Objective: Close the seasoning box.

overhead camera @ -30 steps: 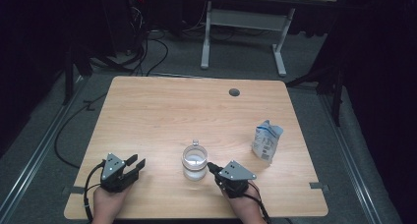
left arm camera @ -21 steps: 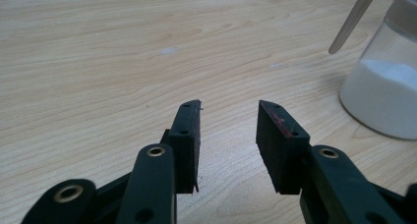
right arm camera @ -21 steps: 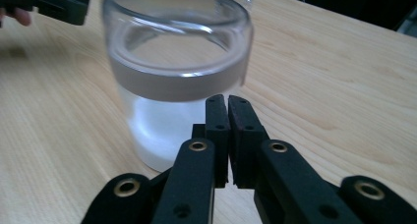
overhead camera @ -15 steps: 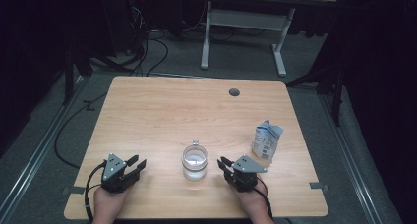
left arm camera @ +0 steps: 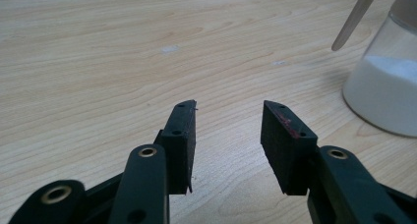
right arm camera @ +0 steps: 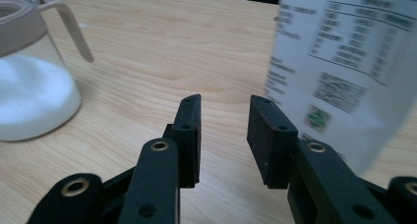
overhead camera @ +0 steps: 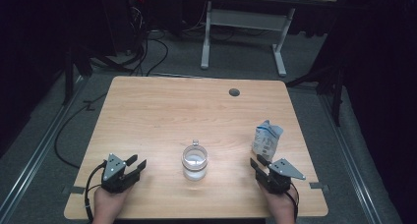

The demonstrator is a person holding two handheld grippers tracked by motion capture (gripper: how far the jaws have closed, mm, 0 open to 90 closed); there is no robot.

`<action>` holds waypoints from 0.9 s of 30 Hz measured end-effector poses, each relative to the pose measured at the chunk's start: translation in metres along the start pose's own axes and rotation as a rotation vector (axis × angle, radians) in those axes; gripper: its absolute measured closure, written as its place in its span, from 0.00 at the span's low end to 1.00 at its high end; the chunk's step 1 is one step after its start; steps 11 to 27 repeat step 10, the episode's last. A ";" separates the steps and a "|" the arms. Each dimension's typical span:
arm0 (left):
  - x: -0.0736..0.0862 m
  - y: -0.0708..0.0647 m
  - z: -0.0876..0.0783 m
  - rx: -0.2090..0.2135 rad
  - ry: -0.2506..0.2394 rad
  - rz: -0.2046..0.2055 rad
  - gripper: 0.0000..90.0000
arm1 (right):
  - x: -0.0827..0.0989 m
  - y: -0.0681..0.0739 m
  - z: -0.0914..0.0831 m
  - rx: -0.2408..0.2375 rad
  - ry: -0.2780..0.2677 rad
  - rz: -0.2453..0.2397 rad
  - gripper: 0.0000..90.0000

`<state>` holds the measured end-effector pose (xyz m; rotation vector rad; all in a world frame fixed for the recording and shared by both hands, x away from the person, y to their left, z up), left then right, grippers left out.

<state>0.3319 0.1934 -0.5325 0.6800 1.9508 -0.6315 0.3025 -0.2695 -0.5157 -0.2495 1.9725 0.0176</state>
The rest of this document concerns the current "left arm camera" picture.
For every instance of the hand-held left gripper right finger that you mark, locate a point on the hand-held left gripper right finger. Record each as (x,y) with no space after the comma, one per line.
(285,152)

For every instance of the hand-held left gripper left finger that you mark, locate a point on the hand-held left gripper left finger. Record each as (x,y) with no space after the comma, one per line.
(182,152)

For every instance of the clear jar with hinged lid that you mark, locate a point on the clear jar with hinged lid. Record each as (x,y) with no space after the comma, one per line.
(393,37)

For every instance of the white salt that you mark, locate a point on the white salt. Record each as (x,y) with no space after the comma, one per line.
(380,86)

